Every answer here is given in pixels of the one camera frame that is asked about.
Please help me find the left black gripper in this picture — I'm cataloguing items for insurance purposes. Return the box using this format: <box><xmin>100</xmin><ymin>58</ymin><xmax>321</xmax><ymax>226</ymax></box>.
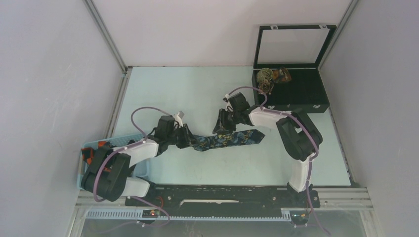
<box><xmin>166</xmin><ymin>123</ymin><xmax>200</xmax><ymax>149</ymax></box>

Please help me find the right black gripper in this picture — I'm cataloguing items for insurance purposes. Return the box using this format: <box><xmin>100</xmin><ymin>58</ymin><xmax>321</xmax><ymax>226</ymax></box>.
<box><xmin>212</xmin><ymin>108</ymin><xmax>241</xmax><ymax>135</ymax></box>

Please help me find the blue floral necktie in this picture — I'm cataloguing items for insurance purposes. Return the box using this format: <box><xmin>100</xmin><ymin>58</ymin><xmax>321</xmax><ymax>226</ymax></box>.
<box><xmin>192</xmin><ymin>129</ymin><xmax>265</xmax><ymax>152</ymax></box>

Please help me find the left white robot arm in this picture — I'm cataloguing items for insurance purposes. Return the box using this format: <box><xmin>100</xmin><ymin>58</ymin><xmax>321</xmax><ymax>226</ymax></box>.
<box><xmin>81</xmin><ymin>115</ymin><xmax>197</xmax><ymax>206</ymax></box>

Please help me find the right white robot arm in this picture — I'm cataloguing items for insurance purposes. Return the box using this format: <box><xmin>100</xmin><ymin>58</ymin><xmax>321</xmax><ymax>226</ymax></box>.
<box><xmin>213</xmin><ymin>92</ymin><xmax>323</xmax><ymax>206</ymax></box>

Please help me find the light blue plastic basket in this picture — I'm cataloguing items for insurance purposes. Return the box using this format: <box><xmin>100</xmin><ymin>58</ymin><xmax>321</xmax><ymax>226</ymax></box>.
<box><xmin>77</xmin><ymin>134</ymin><xmax>150</xmax><ymax>190</ymax></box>

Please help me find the green rolled tie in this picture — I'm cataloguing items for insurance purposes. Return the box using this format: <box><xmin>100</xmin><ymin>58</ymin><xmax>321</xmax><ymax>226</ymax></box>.
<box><xmin>256</xmin><ymin>68</ymin><xmax>273</xmax><ymax>83</ymax></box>

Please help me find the orange brown rolled tie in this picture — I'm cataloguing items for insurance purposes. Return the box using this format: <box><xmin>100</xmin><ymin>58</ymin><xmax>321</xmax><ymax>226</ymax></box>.
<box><xmin>272</xmin><ymin>67</ymin><xmax>292</xmax><ymax>83</ymax></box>

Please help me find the orange black striped tie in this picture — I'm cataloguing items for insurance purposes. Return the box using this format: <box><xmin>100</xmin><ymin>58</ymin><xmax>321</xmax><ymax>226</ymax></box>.
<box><xmin>81</xmin><ymin>141</ymin><xmax>112</xmax><ymax>165</ymax></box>

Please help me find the black display box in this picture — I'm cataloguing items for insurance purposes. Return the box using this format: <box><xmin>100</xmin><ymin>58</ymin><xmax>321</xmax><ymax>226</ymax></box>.
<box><xmin>251</xmin><ymin>24</ymin><xmax>337</xmax><ymax>114</ymax></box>

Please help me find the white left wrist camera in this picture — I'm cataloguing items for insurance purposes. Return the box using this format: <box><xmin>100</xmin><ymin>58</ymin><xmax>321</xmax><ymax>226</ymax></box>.
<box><xmin>173</xmin><ymin>111</ymin><xmax>184</xmax><ymax>126</ymax></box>

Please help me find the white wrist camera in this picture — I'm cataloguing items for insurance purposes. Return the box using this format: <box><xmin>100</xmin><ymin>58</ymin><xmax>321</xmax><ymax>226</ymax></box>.
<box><xmin>173</xmin><ymin>111</ymin><xmax>184</xmax><ymax>126</ymax></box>
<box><xmin>223</xmin><ymin>94</ymin><xmax>230</xmax><ymax>103</ymax></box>

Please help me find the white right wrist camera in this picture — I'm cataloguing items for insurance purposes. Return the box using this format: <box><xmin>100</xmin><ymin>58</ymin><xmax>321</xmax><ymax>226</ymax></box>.
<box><xmin>223</xmin><ymin>94</ymin><xmax>230</xmax><ymax>103</ymax></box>

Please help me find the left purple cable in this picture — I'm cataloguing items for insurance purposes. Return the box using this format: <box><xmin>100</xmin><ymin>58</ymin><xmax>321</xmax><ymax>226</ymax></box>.
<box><xmin>93</xmin><ymin>106</ymin><xmax>171</xmax><ymax>228</ymax></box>

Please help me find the purple cable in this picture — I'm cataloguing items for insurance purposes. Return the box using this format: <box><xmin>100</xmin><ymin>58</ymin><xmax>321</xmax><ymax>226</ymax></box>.
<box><xmin>226</xmin><ymin>86</ymin><xmax>331</xmax><ymax>236</ymax></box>
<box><xmin>93</xmin><ymin>106</ymin><xmax>171</xmax><ymax>228</ymax></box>

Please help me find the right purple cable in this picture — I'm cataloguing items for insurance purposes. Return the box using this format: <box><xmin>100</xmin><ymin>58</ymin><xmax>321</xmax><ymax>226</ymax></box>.
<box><xmin>226</xmin><ymin>86</ymin><xmax>331</xmax><ymax>236</ymax></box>

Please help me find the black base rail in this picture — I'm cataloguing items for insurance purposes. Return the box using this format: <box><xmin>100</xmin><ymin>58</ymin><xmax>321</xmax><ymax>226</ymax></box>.
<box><xmin>125</xmin><ymin>185</ymin><xmax>321</xmax><ymax>217</ymax></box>

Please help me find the grey cable duct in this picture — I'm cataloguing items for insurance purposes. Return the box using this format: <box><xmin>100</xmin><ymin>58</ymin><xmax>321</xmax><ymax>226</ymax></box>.
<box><xmin>86</xmin><ymin>209</ymin><xmax>291</xmax><ymax>222</ymax></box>

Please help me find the aluminium frame post left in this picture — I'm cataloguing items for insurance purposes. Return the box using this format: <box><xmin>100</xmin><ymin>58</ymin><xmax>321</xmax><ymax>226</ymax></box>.
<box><xmin>83</xmin><ymin>0</ymin><xmax>128</xmax><ymax>74</ymax></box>

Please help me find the aluminium frame post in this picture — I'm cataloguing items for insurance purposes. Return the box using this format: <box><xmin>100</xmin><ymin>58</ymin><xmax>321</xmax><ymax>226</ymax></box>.
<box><xmin>319</xmin><ymin>0</ymin><xmax>360</xmax><ymax>70</ymax></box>
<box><xmin>83</xmin><ymin>0</ymin><xmax>128</xmax><ymax>74</ymax></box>

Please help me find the aluminium frame post right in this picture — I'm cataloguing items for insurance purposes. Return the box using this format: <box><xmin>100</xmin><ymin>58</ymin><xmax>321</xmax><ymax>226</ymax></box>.
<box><xmin>319</xmin><ymin>0</ymin><xmax>360</xmax><ymax>70</ymax></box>

